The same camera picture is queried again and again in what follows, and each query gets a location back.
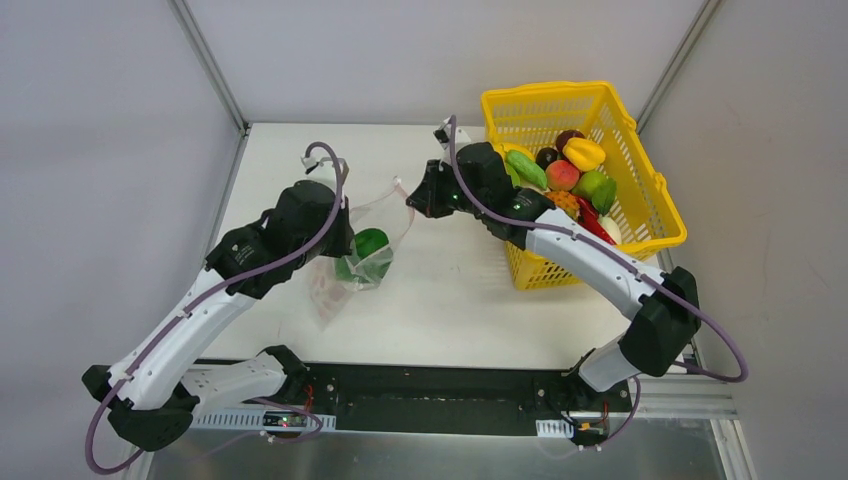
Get green toy cucumber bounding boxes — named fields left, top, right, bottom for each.
left=505, top=150, right=548, bottom=190

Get clear pink-dotted zip bag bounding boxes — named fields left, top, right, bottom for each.
left=309, top=177, right=415, bottom=330

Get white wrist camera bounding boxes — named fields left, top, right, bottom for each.
left=301, top=156, right=338, bottom=192
left=433, top=121, right=474, bottom=153

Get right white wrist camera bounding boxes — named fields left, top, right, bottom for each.
left=433, top=121, right=474, bottom=153

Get yellow plastic basket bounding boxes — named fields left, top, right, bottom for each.
left=481, top=81, right=688, bottom=260

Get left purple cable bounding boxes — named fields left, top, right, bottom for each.
left=84, top=141, right=348, bottom=476

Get dark purple toy onion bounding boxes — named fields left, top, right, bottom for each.
left=555, top=129, right=586, bottom=153

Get purple cable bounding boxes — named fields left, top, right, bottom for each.
left=447, top=115, right=750, bottom=384
left=84, top=141, right=348, bottom=476

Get green toy lime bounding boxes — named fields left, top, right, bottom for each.
left=571, top=170, right=609, bottom=200

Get dark toy plum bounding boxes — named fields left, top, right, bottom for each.
left=535, top=147, right=559, bottom=171

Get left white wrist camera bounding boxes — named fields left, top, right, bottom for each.
left=301, top=156, right=338, bottom=192

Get toy pineapple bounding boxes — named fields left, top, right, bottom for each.
left=545, top=190, right=581, bottom=221

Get green toy bok choy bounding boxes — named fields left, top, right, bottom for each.
left=334, top=228, right=394, bottom=289

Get white toy radish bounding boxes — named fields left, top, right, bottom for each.
left=598, top=216, right=622, bottom=245

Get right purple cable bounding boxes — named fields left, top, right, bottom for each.
left=447, top=115, right=750, bottom=384

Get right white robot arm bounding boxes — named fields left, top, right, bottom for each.
left=407, top=142, right=701, bottom=410

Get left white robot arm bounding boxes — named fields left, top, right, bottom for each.
left=82, top=179, right=353, bottom=451

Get red toy chili pepper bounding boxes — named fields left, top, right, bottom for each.
left=577, top=197, right=617, bottom=245

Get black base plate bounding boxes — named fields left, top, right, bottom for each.
left=270, top=362, right=632, bottom=436

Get peach toy fruit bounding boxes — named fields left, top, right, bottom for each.
left=545, top=160, right=582, bottom=191

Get yellow toy bell pepper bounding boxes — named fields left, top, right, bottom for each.
left=563, top=137, right=607, bottom=172

